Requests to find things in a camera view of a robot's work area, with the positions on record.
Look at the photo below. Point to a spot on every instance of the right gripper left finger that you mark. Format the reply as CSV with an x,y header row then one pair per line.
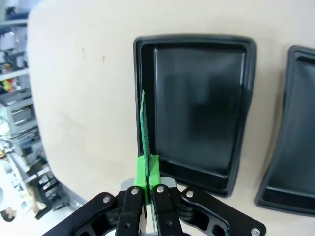
x,y
130,211

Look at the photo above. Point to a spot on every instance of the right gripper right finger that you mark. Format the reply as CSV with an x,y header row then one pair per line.
x,y
167,211

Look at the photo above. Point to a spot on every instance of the green perforated circuit board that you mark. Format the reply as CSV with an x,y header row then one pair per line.
x,y
145,132

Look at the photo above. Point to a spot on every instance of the black plastic ESD tray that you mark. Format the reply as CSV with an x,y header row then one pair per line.
x,y
197,98
295,147

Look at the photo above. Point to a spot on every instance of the black plastic crate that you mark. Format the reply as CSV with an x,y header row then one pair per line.
x,y
46,194

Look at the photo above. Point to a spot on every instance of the grey metal shelf unit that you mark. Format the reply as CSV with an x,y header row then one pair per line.
x,y
17,115

